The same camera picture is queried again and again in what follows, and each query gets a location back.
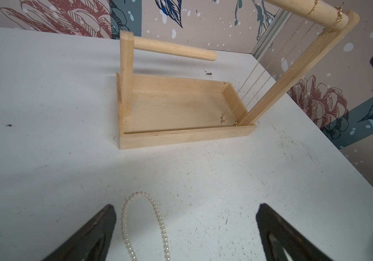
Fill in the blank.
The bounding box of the wooden jewelry display stand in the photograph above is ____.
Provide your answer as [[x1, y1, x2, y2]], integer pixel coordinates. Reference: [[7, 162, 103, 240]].
[[116, 1, 360, 150]]

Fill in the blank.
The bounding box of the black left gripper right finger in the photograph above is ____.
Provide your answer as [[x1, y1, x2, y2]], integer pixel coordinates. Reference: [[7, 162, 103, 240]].
[[256, 203, 330, 261]]

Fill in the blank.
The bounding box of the gold chain on stand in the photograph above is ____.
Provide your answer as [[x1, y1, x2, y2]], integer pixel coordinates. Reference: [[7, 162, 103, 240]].
[[233, 5, 344, 127]]

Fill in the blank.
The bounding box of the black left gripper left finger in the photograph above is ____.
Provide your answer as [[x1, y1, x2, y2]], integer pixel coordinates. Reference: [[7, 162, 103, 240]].
[[44, 204, 117, 261]]

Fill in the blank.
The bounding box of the white pearl necklace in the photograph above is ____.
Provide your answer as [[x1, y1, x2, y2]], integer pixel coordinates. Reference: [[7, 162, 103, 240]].
[[121, 191, 171, 261]]

